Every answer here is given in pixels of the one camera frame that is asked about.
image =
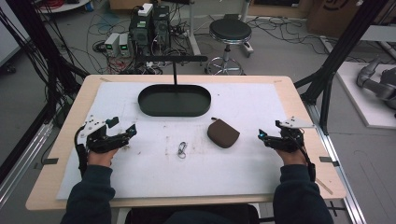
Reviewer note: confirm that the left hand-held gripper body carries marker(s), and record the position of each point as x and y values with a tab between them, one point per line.
101	141

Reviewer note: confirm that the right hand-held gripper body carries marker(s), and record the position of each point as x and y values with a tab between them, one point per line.
288	138

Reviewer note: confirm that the brown zip pouch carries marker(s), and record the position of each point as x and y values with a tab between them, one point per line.
223	134

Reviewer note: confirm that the black oval tray with stand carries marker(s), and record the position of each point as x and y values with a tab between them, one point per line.
174	102

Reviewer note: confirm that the person's left hand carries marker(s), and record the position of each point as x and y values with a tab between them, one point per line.
99	158

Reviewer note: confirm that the person's right hand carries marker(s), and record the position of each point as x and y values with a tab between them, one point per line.
292	157

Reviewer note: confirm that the black tape piece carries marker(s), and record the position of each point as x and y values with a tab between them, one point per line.
328	160
49	161

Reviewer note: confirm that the wooden table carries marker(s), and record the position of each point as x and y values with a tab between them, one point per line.
311	180

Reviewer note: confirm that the white table mat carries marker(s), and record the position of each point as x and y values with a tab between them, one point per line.
186	180

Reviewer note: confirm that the grey power supply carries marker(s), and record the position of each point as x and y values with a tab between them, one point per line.
124	45
111	43

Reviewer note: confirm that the white floor board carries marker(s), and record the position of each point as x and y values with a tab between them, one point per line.
367	112

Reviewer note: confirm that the black computer tower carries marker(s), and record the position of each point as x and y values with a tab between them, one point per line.
162	26
140	32

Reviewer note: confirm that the black round stool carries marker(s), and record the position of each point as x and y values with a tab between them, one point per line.
230	30

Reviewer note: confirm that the person's lap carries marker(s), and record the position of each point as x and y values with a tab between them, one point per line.
193	216

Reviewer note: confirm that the white box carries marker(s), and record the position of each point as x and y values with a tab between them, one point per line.
145	10

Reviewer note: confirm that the white desk leg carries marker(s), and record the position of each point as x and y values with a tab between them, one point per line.
193	31

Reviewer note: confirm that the cardboard box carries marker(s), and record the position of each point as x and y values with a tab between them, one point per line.
333	15

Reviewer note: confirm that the aluminium rail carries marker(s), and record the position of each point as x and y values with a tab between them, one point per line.
21	165
348	186

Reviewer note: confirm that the black metal frame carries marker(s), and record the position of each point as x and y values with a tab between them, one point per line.
342	46

